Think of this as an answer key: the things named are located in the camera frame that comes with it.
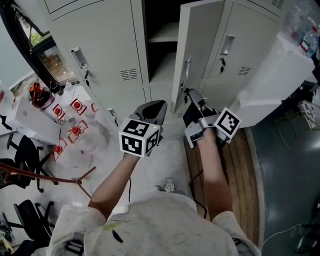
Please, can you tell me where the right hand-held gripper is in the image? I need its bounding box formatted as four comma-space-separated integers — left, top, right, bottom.
183, 87, 242, 149

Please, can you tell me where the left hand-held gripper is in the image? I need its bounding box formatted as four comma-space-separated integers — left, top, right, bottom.
118, 99, 168, 158

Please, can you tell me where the grey metal locker cabinet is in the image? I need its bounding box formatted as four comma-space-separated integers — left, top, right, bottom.
37, 0, 288, 128

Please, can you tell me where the person's right forearm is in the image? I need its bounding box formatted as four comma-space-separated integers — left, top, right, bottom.
197, 127, 235, 222

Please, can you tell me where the person's left forearm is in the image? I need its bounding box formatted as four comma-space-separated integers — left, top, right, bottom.
87, 154, 141, 221

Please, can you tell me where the clear water jug red cap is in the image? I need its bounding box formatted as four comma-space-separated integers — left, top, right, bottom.
49, 138, 93, 173
51, 103, 70, 125
66, 119, 108, 153
90, 102, 101, 118
69, 98, 88, 121

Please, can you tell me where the person's right white shoe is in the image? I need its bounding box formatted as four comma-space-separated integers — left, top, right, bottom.
163, 178, 176, 193

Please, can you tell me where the red-brown tripod stand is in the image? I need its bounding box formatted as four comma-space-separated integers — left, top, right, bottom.
0, 161, 97, 200

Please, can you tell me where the white appliance box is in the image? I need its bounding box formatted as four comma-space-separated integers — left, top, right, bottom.
229, 32, 316, 129

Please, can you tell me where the person's speckled white t-shirt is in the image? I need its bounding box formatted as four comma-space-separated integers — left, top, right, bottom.
47, 191, 262, 256

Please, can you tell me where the orange and black helmet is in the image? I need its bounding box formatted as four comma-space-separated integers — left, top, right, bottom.
28, 82, 56, 110

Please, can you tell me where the white water dispenser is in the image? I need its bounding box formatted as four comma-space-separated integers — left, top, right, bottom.
4, 96, 62, 146

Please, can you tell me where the black office chair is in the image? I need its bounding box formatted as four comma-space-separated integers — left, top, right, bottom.
0, 134, 60, 193
0, 199, 56, 256

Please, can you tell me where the patterned white cushion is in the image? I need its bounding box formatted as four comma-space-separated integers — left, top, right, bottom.
296, 99, 318, 130

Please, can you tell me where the clear plastic bottle red label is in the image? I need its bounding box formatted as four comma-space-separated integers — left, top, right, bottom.
298, 26, 320, 58

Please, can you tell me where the large water jug red label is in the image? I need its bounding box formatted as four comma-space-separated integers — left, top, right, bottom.
0, 79, 16, 116

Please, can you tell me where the gold wire frame stand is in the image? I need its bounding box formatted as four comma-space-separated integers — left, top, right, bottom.
274, 109, 315, 151

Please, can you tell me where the black window frame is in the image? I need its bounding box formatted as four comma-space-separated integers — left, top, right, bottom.
0, 0, 81, 87

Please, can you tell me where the white cable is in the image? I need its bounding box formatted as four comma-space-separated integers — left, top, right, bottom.
259, 223, 305, 251

